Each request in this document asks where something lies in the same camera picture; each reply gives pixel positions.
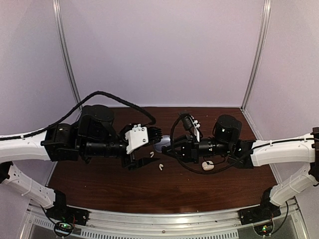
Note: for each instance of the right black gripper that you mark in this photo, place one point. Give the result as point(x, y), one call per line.
point(191, 154)

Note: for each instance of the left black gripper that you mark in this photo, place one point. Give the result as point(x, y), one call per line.
point(129, 162)

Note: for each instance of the purple earbud charging case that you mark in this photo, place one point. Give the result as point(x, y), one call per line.
point(164, 142)

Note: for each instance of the white earbud charging case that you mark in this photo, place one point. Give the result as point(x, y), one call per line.
point(207, 165)

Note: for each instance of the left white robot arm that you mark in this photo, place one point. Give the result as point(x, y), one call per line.
point(55, 144)

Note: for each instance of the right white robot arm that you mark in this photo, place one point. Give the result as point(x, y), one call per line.
point(256, 153)

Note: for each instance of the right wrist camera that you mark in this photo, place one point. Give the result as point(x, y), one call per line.
point(191, 125)

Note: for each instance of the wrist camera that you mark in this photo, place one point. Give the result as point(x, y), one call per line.
point(191, 125)
point(139, 136)

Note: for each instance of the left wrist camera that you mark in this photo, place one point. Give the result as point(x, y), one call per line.
point(139, 136)

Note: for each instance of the front aluminium rail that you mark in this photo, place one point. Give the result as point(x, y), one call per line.
point(223, 224)

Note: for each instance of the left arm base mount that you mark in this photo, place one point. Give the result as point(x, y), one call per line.
point(62, 212)

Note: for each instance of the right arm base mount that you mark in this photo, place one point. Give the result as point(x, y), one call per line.
point(265, 211)

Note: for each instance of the right aluminium frame post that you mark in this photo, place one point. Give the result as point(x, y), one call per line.
point(265, 20)

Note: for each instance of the aluminium frame post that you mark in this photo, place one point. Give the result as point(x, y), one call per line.
point(265, 20)
point(64, 49)

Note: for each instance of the left aluminium frame post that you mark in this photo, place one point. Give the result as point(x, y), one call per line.
point(64, 49)

